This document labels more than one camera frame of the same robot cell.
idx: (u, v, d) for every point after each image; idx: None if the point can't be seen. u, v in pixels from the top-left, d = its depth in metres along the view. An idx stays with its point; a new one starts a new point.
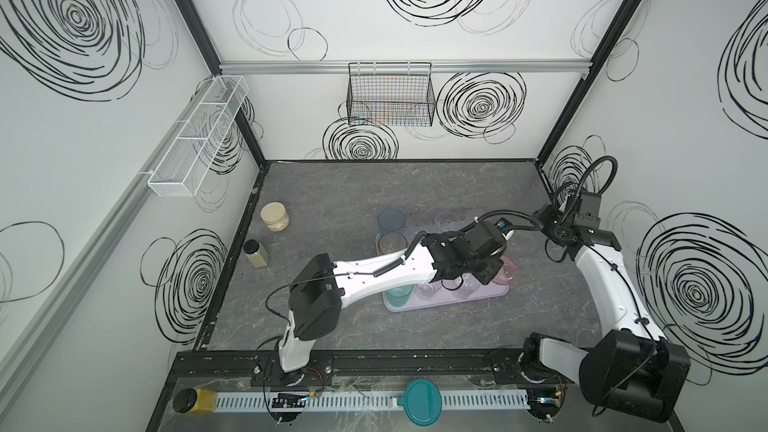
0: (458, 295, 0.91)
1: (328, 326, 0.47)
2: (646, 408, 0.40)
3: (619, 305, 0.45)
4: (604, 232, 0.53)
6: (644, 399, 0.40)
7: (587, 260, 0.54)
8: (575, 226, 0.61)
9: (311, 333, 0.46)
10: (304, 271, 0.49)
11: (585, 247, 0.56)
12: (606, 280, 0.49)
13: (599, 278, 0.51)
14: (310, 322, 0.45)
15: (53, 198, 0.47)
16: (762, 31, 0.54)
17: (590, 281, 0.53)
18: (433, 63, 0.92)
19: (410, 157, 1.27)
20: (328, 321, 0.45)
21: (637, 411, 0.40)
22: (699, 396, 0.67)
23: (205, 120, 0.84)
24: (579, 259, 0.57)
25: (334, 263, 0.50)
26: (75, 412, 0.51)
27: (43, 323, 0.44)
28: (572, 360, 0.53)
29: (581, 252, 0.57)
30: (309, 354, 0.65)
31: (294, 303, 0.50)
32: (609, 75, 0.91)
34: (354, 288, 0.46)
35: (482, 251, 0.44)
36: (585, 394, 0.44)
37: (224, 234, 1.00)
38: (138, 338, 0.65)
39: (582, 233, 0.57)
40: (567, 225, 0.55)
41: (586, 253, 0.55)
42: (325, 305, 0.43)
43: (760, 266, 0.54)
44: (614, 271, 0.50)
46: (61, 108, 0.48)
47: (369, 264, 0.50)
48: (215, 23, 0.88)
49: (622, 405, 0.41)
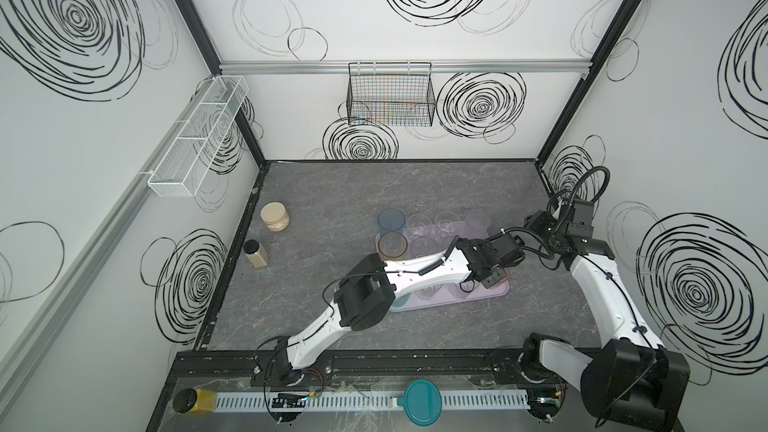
0: (458, 295, 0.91)
1: (375, 321, 0.53)
2: (649, 419, 0.40)
3: (616, 314, 0.45)
4: (597, 242, 0.58)
6: (647, 411, 0.40)
7: (580, 268, 0.55)
8: (569, 235, 0.63)
9: (360, 326, 0.52)
10: (357, 267, 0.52)
11: (580, 256, 0.56)
12: (602, 288, 0.49)
13: (594, 286, 0.51)
14: (361, 315, 0.52)
15: (53, 198, 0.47)
16: (762, 31, 0.54)
17: (586, 289, 0.53)
18: (433, 63, 0.92)
19: (410, 156, 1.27)
20: (378, 316, 0.52)
21: (639, 423, 0.40)
22: (699, 396, 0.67)
23: (205, 121, 0.84)
24: (574, 268, 0.57)
25: (384, 262, 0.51)
26: (76, 413, 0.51)
27: (43, 323, 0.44)
28: (573, 365, 0.53)
29: (576, 261, 0.57)
30: (313, 357, 0.64)
31: (343, 296, 0.56)
32: (609, 75, 0.91)
34: (403, 285, 0.52)
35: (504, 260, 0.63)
36: (588, 406, 0.43)
37: (224, 234, 1.00)
38: (138, 338, 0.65)
39: (577, 242, 0.58)
40: (562, 234, 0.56)
41: (580, 263, 0.55)
42: (376, 298, 0.50)
43: (760, 266, 0.54)
44: (609, 280, 0.51)
46: (61, 108, 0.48)
47: (414, 263, 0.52)
48: (215, 22, 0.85)
49: (625, 418, 0.40)
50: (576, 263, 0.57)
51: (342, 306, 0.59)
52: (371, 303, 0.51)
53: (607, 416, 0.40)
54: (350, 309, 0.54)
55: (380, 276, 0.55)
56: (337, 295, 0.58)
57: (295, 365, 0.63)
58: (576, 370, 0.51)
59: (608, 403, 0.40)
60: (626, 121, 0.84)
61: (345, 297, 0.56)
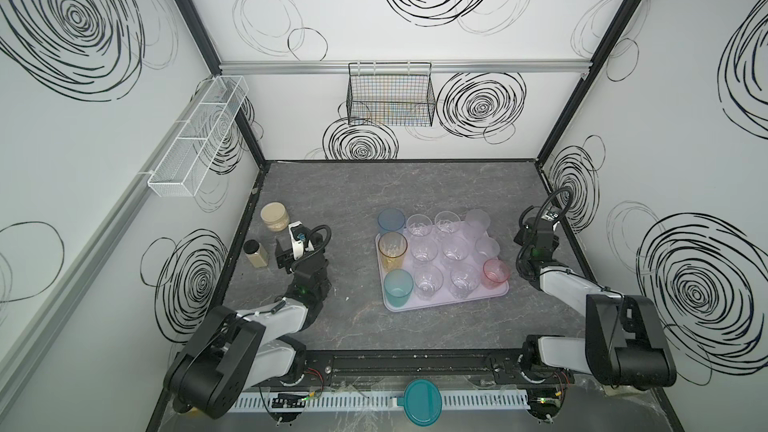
0: (458, 295, 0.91)
1: (241, 384, 0.45)
2: (654, 370, 0.42)
3: (584, 287, 0.54)
4: (553, 261, 0.71)
6: (649, 359, 0.42)
7: (542, 287, 0.66)
8: (531, 261, 0.72)
9: (220, 410, 0.41)
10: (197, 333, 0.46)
11: (542, 275, 0.66)
12: (566, 278, 0.59)
13: (560, 281, 0.60)
14: (236, 360, 0.43)
15: (52, 198, 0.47)
16: (762, 31, 0.54)
17: (556, 290, 0.61)
18: (433, 63, 0.92)
19: (410, 157, 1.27)
20: (245, 372, 0.45)
21: (648, 378, 0.41)
22: (698, 396, 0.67)
23: (205, 121, 0.84)
24: (543, 285, 0.65)
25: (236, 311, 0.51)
26: (76, 415, 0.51)
27: (44, 323, 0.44)
28: (575, 351, 0.53)
29: (540, 279, 0.66)
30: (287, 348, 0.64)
31: (187, 382, 0.42)
32: (609, 75, 0.91)
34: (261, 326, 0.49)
35: (320, 268, 0.65)
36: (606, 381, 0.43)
37: (224, 234, 1.00)
38: (138, 338, 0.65)
39: (537, 266, 0.68)
40: (527, 259, 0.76)
41: (545, 277, 0.64)
42: (247, 336, 0.45)
43: (760, 266, 0.54)
44: (570, 274, 0.61)
46: (61, 108, 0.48)
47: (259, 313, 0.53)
48: (215, 22, 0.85)
49: (636, 376, 0.41)
50: (540, 282, 0.66)
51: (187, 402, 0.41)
52: (247, 341, 0.45)
53: (617, 376, 0.41)
54: (207, 386, 0.41)
55: (237, 327, 0.48)
56: (172, 386, 0.42)
57: (285, 371, 0.63)
58: (581, 353, 0.51)
59: (612, 358, 0.42)
60: (626, 121, 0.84)
61: (189, 383, 0.42)
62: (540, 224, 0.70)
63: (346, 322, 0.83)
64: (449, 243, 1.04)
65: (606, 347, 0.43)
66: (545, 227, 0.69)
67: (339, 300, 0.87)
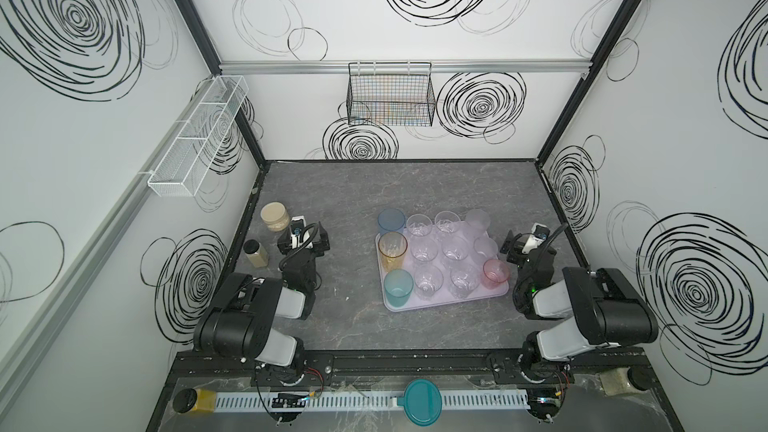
0: (458, 295, 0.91)
1: (265, 336, 0.48)
2: (638, 326, 0.45)
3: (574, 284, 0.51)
4: None
6: (632, 317, 0.45)
7: (537, 314, 0.68)
8: (526, 298, 0.72)
9: (255, 350, 0.45)
10: (219, 296, 0.49)
11: (537, 302, 0.68)
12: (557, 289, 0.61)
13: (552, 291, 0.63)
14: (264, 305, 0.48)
15: (51, 198, 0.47)
16: (762, 31, 0.54)
17: (548, 303, 0.64)
18: (433, 63, 0.92)
19: (409, 157, 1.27)
20: (269, 317, 0.49)
21: (633, 333, 0.44)
22: (698, 396, 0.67)
23: (205, 121, 0.84)
24: (538, 309, 0.67)
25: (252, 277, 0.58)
26: (76, 414, 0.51)
27: (44, 322, 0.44)
28: (572, 333, 0.54)
29: (535, 306, 0.69)
30: (291, 348, 0.65)
31: (219, 333, 0.45)
32: (609, 75, 0.91)
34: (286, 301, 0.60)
35: (307, 262, 0.69)
36: (596, 339, 0.45)
37: (224, 234, 1.00)
38: (138, 337, 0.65)
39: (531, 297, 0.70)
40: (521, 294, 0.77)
41: (538, 302, 0.68)
42: (270, 289, 0.50)
43: (759, 266, 0.54)
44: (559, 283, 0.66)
46: (62, 109, 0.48)
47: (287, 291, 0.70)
48: (215, 22, 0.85)
49: (621, 330, 0.44)
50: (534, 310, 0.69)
51: (221, 353, 0.44)
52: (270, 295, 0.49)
53: (606, 333, 0.45)
54: (238, 331, 0.45)
55: (255, 288, 0.53)
56: (203, 342, 0.44)
57: (289, 362, 0.64)
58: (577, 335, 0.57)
59: (601, 319, 0.45)
60: (626, 121, 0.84)
61: (220, 331, 0.45)
62: (542, 261, 0.70)
63: (346, 322, 0.83)
64: (449, 243, 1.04)
65: (594, 309, 0.46)
66: (545, 268, 0.69)
67: (339, 300, 0.87)
